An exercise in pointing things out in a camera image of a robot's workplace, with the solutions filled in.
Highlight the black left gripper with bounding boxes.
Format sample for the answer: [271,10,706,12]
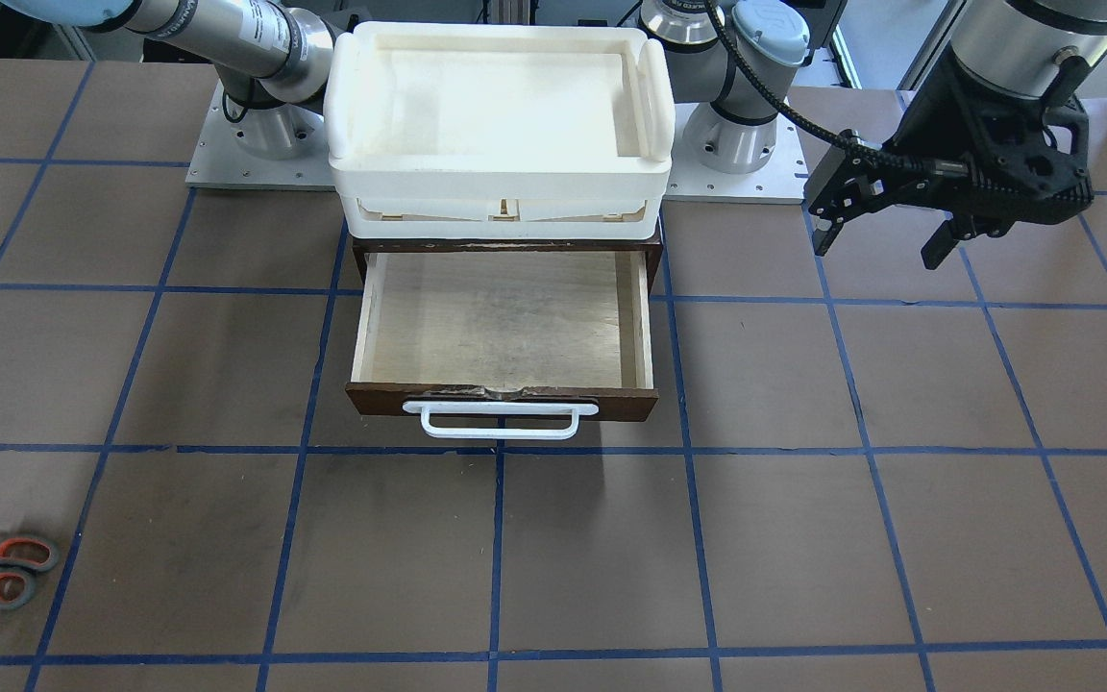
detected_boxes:
[805,68,1095,270]

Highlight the orange grey handled scissors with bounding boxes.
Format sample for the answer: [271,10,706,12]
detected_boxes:
[0,535,61,610]

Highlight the white plastic tray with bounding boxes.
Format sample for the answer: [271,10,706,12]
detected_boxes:
[324,21,677,240]

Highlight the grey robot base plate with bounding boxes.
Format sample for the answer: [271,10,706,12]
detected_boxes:
[185,87,809,205]

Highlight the wooden drawer with white handle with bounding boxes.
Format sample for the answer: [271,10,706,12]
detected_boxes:
[344,248,659,441]

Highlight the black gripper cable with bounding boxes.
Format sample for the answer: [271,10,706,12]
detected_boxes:
[702,0,958,179]

